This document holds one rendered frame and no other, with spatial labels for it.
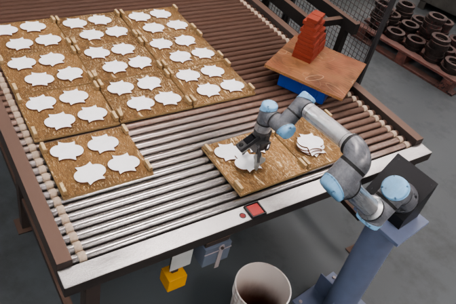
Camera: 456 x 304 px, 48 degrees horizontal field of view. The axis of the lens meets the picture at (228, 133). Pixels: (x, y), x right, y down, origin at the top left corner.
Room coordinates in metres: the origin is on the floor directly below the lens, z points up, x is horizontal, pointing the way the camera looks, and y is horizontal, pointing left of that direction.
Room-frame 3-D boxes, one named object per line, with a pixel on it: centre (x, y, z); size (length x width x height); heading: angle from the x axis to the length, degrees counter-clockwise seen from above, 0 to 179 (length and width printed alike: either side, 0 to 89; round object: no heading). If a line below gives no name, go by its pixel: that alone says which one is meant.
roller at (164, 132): (2.18, 0.08, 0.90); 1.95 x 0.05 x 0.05; 131
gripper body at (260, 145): (1.88, -0.15, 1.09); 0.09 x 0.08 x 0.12; 132
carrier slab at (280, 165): (1.91, -0.16, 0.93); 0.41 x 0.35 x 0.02; 132
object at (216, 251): (1.45, -0.05, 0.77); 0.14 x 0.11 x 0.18; 131
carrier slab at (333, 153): (2.19, -0.47, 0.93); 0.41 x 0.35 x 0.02; 132
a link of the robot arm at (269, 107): (1.87, -0.15, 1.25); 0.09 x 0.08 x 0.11; 47
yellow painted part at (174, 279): (1.33, 0.08, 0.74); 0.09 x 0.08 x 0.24; 131
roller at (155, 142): (2.14, 0.04, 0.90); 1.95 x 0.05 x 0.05; 131
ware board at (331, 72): (2.79, -0.43, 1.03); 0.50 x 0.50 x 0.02; 70
